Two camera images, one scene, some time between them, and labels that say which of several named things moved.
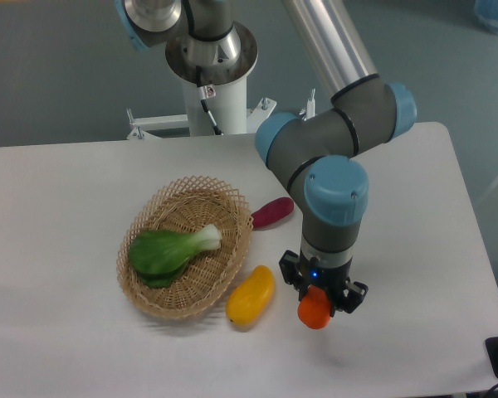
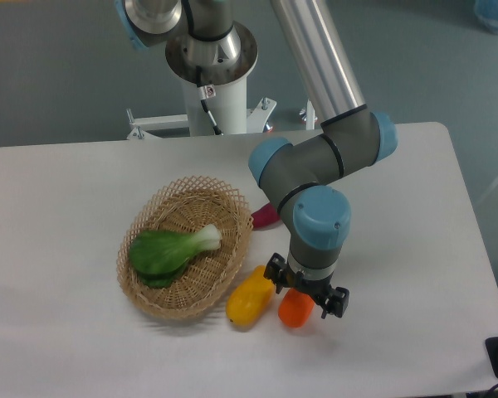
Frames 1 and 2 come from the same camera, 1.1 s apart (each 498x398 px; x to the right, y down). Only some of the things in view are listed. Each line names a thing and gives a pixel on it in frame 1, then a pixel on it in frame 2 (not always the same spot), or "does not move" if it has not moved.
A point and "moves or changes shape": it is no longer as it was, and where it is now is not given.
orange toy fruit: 314,308 moves or changes shape
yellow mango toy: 251,297 does not move
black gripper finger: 353,294 → 335,302
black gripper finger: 289,263 → 275,271
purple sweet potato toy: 272,211 does not move
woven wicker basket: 182,245 does not move
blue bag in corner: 496,16 does not move
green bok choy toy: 159,258 does not move
